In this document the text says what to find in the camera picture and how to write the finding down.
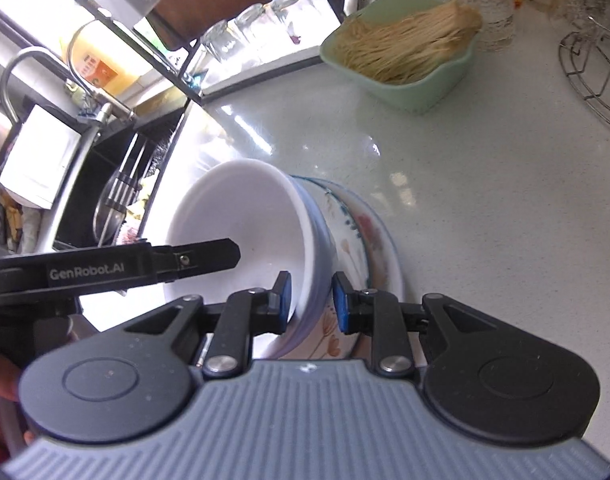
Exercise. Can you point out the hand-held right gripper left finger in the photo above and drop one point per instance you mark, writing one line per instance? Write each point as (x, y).
(285, 302)

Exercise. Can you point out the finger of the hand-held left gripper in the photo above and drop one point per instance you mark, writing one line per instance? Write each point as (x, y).
(205, 260)

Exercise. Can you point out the pink cloth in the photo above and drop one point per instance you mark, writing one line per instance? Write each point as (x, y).
(132, 234)

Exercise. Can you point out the dried noodles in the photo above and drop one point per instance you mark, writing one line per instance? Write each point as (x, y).
(405, 45)

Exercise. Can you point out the textured glass pitcher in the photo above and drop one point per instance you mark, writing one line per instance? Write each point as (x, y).
(485, 15)

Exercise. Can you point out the large steel faucet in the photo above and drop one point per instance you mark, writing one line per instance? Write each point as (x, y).
(35, 52)

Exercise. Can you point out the white drain tray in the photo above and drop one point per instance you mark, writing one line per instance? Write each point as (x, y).
(265, 67)

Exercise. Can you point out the person's left hand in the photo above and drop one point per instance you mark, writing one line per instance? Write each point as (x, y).
(0, 375)

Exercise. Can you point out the floral deep bowl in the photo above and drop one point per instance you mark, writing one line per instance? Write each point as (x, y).
(347, 250)

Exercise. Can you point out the clear drinking glass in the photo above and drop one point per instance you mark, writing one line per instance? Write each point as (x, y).
(257, 27)
(222, 40)
(290, 12)

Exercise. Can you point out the green plastic basket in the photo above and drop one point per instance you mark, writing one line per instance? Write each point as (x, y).
(420, 95)

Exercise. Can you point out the black dish rack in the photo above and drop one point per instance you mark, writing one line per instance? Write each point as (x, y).
(185, 80)

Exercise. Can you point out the white plate pink flower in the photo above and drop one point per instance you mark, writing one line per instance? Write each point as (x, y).
(367, 225)

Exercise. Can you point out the yellow oil bottle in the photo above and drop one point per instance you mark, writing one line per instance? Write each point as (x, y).
(105, 60)

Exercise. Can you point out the black sink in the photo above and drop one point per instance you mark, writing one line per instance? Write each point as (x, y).
(115, 150)

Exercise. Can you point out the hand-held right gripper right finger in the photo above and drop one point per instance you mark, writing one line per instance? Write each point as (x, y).
(341, 305)

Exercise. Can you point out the yellow cloth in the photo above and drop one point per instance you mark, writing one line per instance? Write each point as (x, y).
(145, 200)

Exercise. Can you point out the pale blue bowl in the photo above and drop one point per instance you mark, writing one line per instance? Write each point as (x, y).
(324, 245)

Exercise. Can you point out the white square container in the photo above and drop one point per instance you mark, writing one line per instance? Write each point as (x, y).
(40, 155)

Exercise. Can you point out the white bowl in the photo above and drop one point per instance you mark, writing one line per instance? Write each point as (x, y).
(245, 220)

